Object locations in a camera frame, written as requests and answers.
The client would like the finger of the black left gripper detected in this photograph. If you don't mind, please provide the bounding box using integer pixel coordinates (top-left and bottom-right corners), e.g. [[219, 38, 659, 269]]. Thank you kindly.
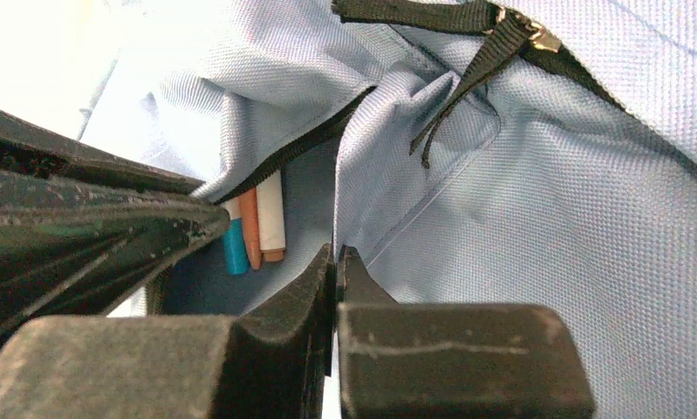
[[0, 110, 202, 195], [0, 170, 229, 347]]

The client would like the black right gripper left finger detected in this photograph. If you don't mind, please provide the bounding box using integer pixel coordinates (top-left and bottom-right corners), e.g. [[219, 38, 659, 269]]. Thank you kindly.
[[0, 245, 335, 418]]

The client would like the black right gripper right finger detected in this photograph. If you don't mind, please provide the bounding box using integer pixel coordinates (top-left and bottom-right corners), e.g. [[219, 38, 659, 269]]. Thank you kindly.
[[336, 246, 597, 418]]

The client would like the blue white pen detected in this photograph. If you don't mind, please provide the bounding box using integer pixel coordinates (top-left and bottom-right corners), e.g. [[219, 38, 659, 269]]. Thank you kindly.
[[222, 198, 250, 276]]

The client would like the brown white marker pen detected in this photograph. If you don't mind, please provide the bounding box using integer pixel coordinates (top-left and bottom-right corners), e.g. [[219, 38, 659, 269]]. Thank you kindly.
[[256, 170, 286, 263]]

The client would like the orange pencil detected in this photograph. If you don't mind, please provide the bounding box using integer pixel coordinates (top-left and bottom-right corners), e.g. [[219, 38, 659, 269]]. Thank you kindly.
[[239, 188, 263, 270]]

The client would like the blue student backpack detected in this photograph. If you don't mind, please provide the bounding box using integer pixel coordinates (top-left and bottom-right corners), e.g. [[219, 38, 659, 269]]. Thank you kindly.
[[81, 1, 697, 418]]

